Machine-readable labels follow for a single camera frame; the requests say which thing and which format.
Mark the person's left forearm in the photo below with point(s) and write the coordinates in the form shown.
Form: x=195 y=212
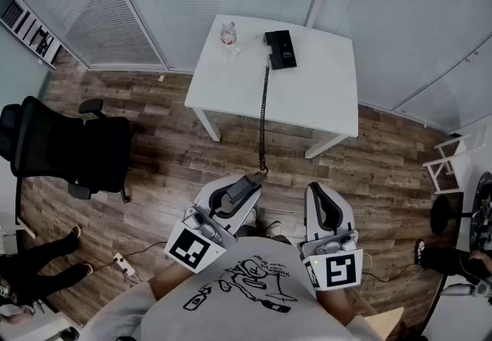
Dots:
x=171 y=282

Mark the person's right forearm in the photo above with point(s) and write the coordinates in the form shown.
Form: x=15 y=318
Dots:
x=336 y=305

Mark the white table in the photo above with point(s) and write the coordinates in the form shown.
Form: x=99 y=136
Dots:
x=292 y=101

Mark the black telephone handset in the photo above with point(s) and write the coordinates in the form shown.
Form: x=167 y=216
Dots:
x=240 y=187

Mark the white power strip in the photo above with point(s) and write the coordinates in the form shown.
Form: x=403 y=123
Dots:
x=123 y=263

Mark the black round pedestal table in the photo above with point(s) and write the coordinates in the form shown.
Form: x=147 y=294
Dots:
x=446 y=214

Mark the person's left shoe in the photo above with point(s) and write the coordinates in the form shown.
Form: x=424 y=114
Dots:
x=250 y=218

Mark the white folding rack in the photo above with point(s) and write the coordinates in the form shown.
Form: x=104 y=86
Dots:
x=447 y=163

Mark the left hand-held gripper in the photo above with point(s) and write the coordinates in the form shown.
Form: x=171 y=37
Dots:
x=192 y=251

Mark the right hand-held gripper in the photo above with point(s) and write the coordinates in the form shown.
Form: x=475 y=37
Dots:
x=340 y=268

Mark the black office chair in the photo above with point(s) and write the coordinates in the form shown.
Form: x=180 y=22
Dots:
x=57 y=140

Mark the person's shoe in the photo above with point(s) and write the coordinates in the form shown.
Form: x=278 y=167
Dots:
x=250 y=218
x=274 y=229

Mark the black telephone base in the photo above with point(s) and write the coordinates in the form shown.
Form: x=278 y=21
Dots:
x=283 y=49

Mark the white desk with black edge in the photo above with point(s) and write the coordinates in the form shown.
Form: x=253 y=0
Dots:
x=461 y=320
x=5 y=197

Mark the person's right shoe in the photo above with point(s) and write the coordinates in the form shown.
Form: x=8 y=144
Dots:
x=274 y=229

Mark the person in white shirt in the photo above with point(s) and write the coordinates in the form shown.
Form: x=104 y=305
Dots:
x=238 y=308

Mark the clear plastic water bottle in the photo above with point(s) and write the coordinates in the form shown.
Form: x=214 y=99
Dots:
x=229 y=40

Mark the white wall shelf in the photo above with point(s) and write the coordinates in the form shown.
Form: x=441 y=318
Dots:
x=23 y=20

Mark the light wooden box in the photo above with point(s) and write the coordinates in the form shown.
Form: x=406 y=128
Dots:
x=384 y=323

